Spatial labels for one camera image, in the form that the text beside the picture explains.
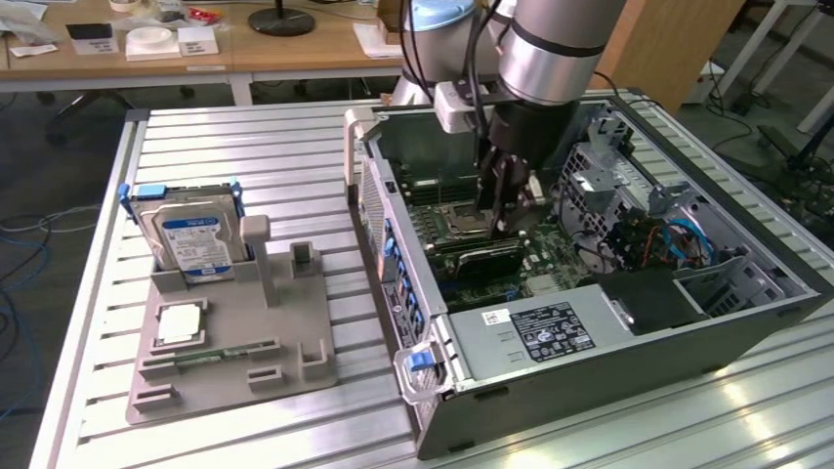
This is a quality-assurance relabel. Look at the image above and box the grey parts rack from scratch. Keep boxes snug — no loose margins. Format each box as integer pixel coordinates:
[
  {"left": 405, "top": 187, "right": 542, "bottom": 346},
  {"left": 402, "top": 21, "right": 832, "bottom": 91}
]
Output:
[{"left": 125, "top": 213, "right": 342, "bottom": 426}]

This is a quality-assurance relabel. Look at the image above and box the white paper stack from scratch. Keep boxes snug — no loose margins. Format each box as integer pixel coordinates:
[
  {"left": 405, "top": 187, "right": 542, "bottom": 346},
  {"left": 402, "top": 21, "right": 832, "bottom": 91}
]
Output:
[{"left": 354, "top": 21, "right": 406, "bottom": 60}]

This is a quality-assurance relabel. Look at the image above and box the open dark PC case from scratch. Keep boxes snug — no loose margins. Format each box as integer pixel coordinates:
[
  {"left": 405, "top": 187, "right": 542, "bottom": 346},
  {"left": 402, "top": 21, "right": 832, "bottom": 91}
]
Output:
[{"left": 344, "top": 87, "right": 834, "bottom": 461}]

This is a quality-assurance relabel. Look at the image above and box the blue floor cable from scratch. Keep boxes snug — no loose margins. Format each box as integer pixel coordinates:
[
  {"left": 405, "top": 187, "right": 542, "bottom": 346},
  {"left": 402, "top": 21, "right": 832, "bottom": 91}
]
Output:
[{"left": 0, "top": 229, "right": 53, "bottom": 421}]

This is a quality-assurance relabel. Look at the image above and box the black graphics card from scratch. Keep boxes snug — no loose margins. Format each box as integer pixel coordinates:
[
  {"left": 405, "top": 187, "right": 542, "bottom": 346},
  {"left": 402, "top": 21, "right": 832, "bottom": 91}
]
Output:
[{"left": 453, "top": 238, "right": 528, "bottom": 280}]

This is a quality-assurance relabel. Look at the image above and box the grey floor cable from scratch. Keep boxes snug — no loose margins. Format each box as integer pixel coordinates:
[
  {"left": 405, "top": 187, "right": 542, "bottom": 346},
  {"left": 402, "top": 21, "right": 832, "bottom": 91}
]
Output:
[{"left": 0, "top": 204, "right": 99, "bottom": 234}]

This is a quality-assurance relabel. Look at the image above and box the brown cardboard box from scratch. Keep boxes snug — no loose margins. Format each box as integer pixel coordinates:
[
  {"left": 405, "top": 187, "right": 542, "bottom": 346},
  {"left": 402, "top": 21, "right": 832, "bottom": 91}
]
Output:
[{"left": 376, "top": 0, "right": 408, "bottom": 34}]

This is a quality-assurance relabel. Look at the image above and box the silver CPU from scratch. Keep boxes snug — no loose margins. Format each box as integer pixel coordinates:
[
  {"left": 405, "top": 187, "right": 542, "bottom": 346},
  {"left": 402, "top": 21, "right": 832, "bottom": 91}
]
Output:
[{"left": 158, "top": 305, "right": 205, "bottom": 346}]

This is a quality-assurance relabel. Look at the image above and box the blue wire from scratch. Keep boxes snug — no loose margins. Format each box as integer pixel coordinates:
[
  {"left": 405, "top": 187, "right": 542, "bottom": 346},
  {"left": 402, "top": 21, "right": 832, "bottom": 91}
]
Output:
[{"left": 657, "top": 219, "right": 719, "bottom": 268}]

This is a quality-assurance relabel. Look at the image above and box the green motherboard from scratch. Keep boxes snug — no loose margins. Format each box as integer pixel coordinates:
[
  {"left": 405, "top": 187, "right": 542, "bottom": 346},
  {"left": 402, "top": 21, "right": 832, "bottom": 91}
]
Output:
[{"left": 394, "top": 168, "right": 612, "bottom": 314}]

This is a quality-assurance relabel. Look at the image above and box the silver disk bay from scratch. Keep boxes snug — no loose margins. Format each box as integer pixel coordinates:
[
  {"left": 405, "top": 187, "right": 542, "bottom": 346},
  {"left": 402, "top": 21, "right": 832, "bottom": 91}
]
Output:
[{"left": 671, "top": 246, "right": 820, "bottom": 319}]

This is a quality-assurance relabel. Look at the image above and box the wooden cabinet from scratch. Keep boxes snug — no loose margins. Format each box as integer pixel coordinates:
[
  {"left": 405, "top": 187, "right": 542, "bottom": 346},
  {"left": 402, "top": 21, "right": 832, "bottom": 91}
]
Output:
[{"left": 589, "top": 0, "right": 749, "bottom": 113}]

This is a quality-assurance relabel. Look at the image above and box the green RAM stick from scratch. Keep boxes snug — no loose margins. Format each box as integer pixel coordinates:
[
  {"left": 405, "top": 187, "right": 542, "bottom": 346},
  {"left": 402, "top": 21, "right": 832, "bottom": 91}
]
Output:
[{"left": 173, "top": 341, "right": 262, "bottom": 367}]

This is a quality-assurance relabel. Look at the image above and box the black round lamp base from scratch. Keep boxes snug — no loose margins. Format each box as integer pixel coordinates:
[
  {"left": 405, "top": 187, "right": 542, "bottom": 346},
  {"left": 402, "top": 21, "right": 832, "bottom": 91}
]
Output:
[{"left": 248, "top": 7, "right": 318, "bottom": 36}]

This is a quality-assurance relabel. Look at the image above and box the wooden desk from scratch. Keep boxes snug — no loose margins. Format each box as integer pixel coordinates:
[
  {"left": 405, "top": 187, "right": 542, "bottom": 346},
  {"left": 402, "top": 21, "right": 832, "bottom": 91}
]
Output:
[{"left": 0, "top": 0, "right": 588, "bottom": 94}]

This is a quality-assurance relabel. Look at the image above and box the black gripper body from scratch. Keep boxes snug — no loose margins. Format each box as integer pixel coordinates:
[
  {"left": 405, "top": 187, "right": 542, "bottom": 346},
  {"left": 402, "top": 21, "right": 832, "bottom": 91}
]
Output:
[{"left": 486, "top": 101, "right": 582, "bottom": 167}]

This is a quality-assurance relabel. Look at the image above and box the black floor stand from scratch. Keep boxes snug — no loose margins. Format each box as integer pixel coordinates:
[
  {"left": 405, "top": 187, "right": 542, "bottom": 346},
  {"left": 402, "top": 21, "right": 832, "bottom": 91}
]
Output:
[{"left": 755, "top": 124, "right": 834, "bottom": 221}]

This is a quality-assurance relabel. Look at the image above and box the grey power supply unit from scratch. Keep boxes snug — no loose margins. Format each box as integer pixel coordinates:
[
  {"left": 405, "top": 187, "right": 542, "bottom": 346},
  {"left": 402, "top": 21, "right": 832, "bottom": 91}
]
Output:
[{"left": 446, "top": 285, "right": 638, "bottom": 382}]

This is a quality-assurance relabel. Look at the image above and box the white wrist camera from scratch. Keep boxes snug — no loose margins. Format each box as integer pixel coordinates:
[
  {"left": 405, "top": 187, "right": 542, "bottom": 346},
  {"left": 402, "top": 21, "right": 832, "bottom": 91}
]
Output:
[{"left": 434, "top": 81, "right": 494, "bottom": 133}]

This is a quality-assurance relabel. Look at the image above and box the CPU socket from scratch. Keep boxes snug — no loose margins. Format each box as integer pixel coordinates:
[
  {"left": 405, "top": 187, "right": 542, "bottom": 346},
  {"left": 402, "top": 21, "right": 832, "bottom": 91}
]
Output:
[{"left": 440, "top": 198, "right": 489, "bottom": 240}]

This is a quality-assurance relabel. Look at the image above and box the silver drive cage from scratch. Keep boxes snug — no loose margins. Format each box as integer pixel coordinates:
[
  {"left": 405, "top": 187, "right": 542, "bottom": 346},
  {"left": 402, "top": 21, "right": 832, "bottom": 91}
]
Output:
[{"left": 558, "top": 141, "right": 660, "bottom": 235}]

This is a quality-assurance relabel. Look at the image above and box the plain white box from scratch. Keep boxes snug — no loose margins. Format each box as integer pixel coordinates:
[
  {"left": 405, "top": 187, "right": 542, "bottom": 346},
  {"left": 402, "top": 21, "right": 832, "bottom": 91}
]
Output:
[{"left": 177, "top": 26, "right": 221, "bottom": 57}]

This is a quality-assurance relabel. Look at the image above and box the clear plastic bag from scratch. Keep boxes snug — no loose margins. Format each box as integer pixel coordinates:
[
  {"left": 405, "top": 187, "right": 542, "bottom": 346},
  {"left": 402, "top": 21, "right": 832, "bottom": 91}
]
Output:
[{"left": 0, "top": 12, "right": 61, "bottom": 45}]

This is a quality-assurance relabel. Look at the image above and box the red wire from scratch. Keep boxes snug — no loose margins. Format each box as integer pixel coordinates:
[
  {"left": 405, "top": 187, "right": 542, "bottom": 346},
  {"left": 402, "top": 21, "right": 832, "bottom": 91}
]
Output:
[{"left": 641, "top": 219, "right": 657, "bottom": 268}]

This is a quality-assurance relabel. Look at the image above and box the white box with black top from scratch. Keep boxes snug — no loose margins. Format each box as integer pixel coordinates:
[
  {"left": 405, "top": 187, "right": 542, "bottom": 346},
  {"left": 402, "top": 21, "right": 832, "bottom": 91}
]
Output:
[{"left": 65, "top": 22, "right": 121, "bottom": 56}]

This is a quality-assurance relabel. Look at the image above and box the white box with round dish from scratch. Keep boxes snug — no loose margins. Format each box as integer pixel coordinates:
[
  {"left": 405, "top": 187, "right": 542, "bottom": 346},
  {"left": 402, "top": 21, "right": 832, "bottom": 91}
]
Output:
[{"left": 123, "top": 26, "right": 183, "bottom": 63}]

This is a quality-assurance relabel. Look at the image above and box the hard disk with blue caddy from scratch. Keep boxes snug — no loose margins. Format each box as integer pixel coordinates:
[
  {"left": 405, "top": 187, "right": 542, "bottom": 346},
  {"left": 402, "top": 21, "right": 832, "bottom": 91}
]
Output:
[{"left": 119, "top": 179, "right": 248, "bottom": 287}]

